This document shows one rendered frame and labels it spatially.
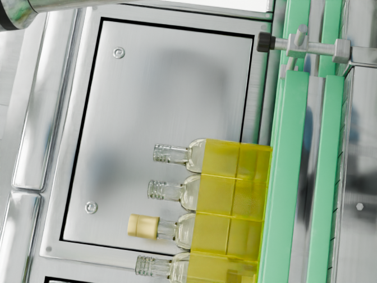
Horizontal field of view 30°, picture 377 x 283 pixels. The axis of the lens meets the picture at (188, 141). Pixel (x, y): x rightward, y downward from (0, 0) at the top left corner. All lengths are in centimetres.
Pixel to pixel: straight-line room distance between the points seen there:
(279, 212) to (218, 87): 38
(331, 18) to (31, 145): 55
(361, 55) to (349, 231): 24
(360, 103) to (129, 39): 49
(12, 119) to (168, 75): 29
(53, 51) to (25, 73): 7
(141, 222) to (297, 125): 27
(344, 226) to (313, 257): 6
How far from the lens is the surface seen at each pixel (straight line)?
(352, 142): 94
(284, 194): 93
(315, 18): 112
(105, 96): 125
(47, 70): 129
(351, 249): 91
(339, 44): 97
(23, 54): 133
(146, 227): 105
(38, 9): 78
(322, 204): 93
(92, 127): 124
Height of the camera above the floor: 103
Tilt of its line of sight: 3 degrees up
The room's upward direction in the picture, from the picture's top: 83 degrees counter-clockwise
